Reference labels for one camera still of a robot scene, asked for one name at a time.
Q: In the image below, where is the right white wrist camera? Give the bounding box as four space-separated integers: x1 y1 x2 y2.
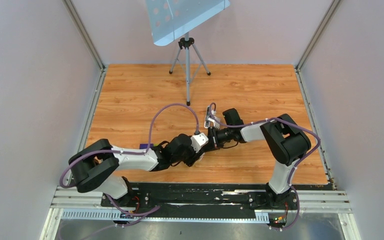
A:
210 116 220 129

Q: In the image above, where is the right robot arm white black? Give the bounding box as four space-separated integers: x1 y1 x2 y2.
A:
204 105 311 209

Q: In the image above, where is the purple green toy brick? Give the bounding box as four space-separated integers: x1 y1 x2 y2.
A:
139 143 156 150

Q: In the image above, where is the grey tripod stand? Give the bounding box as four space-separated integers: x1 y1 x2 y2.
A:
169 32 212 106

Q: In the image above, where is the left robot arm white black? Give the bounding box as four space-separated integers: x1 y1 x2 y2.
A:
68 133 209 207

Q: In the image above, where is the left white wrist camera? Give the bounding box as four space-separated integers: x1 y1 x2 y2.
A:
190 133 209 153

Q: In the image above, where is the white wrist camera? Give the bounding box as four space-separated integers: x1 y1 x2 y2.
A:
210 116 220 129
190 133 209 153

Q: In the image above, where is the light blue perforated board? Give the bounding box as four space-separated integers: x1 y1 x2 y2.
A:
145 0 231 47

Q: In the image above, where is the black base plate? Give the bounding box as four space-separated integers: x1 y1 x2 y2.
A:
100 182 299 218

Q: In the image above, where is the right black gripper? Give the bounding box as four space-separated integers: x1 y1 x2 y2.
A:
202 126 234 153

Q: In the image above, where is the white slotted cable duct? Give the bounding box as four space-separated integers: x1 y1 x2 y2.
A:
60 208 270 224

